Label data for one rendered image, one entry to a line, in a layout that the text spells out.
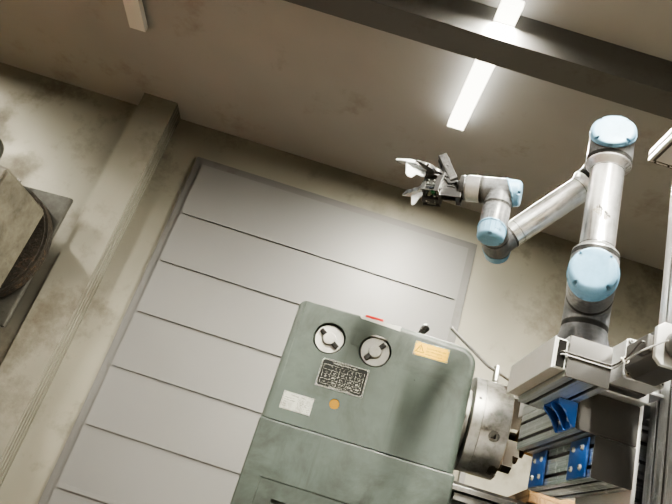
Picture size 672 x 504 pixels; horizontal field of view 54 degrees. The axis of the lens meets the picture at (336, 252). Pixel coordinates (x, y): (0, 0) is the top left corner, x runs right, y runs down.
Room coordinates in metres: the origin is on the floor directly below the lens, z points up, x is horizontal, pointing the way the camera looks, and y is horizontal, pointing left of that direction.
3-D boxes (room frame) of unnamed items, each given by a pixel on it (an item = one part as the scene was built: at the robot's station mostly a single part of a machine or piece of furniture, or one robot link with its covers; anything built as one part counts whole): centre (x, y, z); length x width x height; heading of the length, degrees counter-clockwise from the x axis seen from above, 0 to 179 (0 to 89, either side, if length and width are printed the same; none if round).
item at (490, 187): (1.53, -0.38, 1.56); 0.11 x 0.08 x 0.09; 67
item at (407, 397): (2.23, -0.26, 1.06); 0.59 x 0.48 x 0.39; 82
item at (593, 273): (1.43, -0.62, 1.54); 0.15 x 0.12 x 0.55; 157
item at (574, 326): (1.55, -0.67, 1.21); 0.15 x 0.15 x 0.10
